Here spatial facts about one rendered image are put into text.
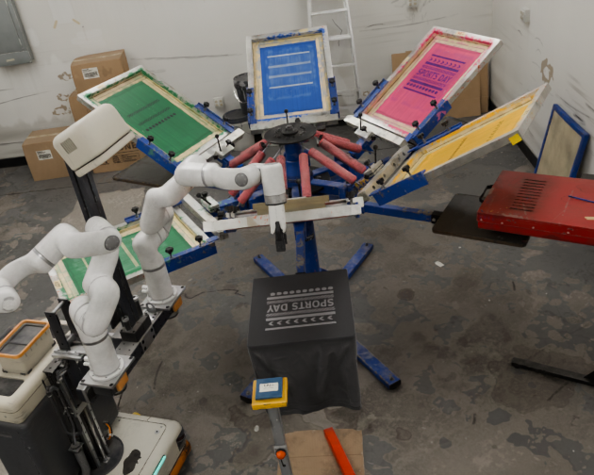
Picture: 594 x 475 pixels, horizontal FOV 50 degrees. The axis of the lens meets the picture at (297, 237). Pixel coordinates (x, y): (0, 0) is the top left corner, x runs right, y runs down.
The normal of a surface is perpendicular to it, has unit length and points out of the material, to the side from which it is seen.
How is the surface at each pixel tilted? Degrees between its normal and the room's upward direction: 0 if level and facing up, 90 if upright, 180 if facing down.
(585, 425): 0
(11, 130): 90
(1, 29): 90
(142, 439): 0
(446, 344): 0
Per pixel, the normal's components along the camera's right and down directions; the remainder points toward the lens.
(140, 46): 0.00, 0.52
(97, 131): 0.80, -0.33
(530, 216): -0.13, -0.85
